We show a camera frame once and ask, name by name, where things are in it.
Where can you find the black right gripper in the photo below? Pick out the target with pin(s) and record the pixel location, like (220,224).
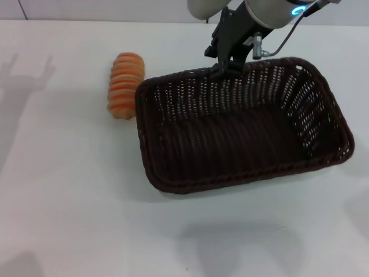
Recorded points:
(230,37)

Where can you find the orange striped bread loaf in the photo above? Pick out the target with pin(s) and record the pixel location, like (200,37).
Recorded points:
(124,86)

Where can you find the dark brown woven basket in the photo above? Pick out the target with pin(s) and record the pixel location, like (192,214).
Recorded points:
(230,138)

